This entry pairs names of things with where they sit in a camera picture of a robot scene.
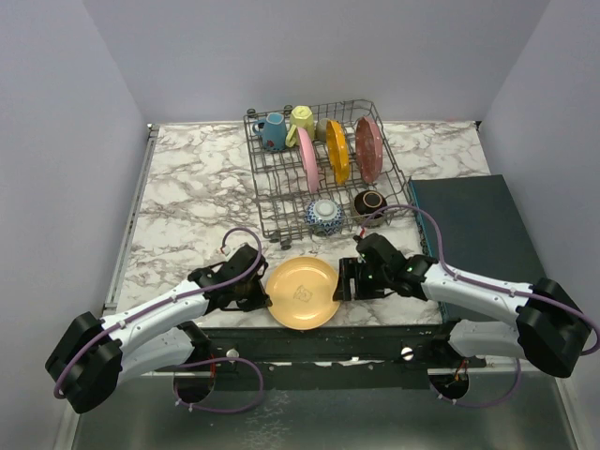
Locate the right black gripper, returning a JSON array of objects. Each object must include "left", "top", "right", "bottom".
[{"left": 332, "top": 256, "right": 391, "bottom": 300}]

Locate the tan bear print plate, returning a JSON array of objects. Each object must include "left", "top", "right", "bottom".
[{"left": 266, "top": 256, "right": 340, "bottom": 331}]

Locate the red blue patterned bowl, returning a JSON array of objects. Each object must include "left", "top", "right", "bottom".
[{"left": 306, "top": 199, "right": 343, "bottom": 236}]

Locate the dark brown patterned bowl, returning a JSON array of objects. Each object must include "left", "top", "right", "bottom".
[{"left": 351, "top": 189, "right": 387, "bottom": 225}]

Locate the grey wire dish rack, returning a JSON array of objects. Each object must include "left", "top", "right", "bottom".
[{"left": 244, "top": 98, "right": 409, "bottom": 249}]

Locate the plain pink plate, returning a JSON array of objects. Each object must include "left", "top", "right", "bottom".
[{"left": 296, "top": 127, "right": 320, "bottom": 194}]

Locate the pink dotted plate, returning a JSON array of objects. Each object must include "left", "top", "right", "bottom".
[{"left": 355, "top": 116, "right": 383, "bottom": 184}]

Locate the small grey mug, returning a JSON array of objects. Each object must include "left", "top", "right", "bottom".
[{"left": 315, "top": 118, "right": 329, "bottom": 143}]

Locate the blue mug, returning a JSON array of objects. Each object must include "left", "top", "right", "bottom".
[{"left": 252, "top": 112, "right": 287, "bottom": 152}]

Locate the yellow cream mug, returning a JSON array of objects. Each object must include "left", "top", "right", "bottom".
[{"left": 285, "top": 105, "right": 315, "bottom": 147}]

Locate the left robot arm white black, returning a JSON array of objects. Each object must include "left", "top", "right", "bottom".
[{"left": 45, "top": 244, "right": 268, "bottom": 413}]

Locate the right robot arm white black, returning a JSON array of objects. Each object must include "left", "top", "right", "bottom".
[{"left": 333, "top": 233, "right": 593, "bottom": 378}]

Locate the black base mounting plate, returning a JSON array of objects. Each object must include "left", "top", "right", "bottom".
[{"left": 179, "top": 322, "right": 464, "bottom": 391}]

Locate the dark blue box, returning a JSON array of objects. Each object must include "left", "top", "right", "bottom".
[{"left": 407, "top": 173, "right": 562, "bottom": 324}]

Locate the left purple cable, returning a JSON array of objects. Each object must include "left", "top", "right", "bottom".
[{"left": 53, "top": 228, "right": 266, "bottom": 414}]

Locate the purple cable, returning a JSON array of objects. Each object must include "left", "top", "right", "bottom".
[
  {"left": 53, "top": 228, "right": 266, "bottom": 414},
  {"left": 358, "top": 203, "right": 600, "bottom": 409}
]

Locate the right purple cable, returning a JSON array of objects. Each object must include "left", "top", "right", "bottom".
[{"left": 358, "top": 203, "right": 600, "bottom": 409}]

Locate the aluminium rail frame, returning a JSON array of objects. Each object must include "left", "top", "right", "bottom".
[{"left": 51, "top": 122, "right": 158, "bottom": 450}]

